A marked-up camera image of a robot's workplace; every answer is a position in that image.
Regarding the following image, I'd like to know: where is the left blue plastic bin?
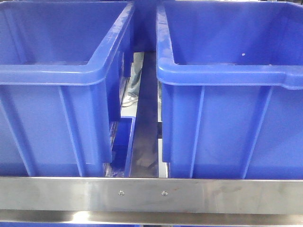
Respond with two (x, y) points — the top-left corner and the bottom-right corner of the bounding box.
(0, 0), (134, 177)

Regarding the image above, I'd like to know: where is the right blue plastic bin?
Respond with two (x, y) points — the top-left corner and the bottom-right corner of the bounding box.
(156, 1), (303, 180)

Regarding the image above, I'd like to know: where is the person leg with sneaker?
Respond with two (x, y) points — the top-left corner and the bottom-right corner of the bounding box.
(122, 52), (144, 107)

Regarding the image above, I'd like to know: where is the lower blue plastic bin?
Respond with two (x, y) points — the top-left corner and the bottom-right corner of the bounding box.
(104, 116), (136, 178)

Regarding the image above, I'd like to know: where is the stainless steel shelf rail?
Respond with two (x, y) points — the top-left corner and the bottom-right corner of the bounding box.
(0, 177), (303, 227)

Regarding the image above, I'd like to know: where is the blue plastic bin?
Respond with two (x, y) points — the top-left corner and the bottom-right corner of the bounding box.
(156, 1), (303, 180)
(0, 0), (134, 177)
(104, 116), (136, 178)
(133, 0), (160, 52)

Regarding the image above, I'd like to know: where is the rear blue plastic bin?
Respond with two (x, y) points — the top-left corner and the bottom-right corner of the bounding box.
(133, 0), (160, 52)

